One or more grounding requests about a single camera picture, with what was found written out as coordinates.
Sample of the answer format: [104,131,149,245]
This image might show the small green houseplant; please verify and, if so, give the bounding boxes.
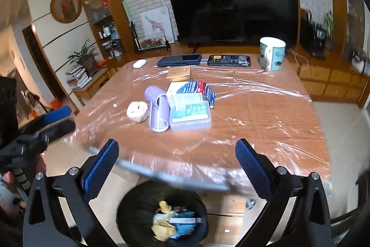
[324,11,336,51]

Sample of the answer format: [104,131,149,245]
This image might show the potted plant with long leaves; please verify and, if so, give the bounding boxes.
[68,39,101,77]

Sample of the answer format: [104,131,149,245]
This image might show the black flat television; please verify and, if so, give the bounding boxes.
[165,0,299,48]

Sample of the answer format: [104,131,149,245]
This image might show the beige cardboard box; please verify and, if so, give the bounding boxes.
[168,95,212,131]

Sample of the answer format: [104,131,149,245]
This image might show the black framed flower picture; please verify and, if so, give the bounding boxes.
[133,30,172,52]

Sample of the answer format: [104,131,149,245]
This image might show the wooden side table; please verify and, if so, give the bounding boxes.
[72,68,111,107]

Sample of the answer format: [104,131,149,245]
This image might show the glass display cabinet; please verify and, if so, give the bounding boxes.
[72,0,125,59]

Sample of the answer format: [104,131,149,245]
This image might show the teal printed mug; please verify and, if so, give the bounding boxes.
[259,37,287,72]

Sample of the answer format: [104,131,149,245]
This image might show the white flat tube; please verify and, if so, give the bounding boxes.
[169,216,201,225]

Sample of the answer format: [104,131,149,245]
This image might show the black coffee machine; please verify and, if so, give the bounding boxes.
[301,11,328,59]

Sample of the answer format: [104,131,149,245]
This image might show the round framed picture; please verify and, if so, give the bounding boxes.
[50,0,83,24]

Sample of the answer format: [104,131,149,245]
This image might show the person's left hand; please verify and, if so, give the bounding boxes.
[0,154,47,198]

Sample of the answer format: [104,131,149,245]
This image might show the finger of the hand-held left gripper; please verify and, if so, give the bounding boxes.
[36,119,76,147]
[33,106,72,129]

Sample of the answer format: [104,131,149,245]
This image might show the yellow rubber glove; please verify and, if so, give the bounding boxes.
[152,201,177,239]

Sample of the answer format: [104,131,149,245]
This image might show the dark blue smartphone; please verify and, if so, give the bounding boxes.
[157,54,203,67]

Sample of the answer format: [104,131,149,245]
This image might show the blue packet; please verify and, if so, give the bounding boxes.
[169,224,197,241]

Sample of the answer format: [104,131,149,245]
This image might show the stack of books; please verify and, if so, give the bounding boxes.
[66,63,93,90]

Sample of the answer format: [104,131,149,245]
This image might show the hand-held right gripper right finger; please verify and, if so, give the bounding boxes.
[234,138,333,247]

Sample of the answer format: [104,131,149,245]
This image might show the clear plastic table cover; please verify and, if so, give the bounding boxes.
[62,54,333,187]

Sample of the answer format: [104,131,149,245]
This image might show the dark wooden door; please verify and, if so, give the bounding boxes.
[22,25,68,104]

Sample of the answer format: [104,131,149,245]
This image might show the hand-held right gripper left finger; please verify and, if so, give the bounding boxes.
[23,138,120,247]

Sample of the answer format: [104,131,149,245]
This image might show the white blue red medicine box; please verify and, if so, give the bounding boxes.
[185,81,216,109]

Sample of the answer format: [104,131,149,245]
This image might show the small brown cardboard box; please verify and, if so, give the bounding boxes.
[166,66,192,82]

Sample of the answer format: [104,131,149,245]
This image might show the black trash bin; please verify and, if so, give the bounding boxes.
[116,183,209,247]

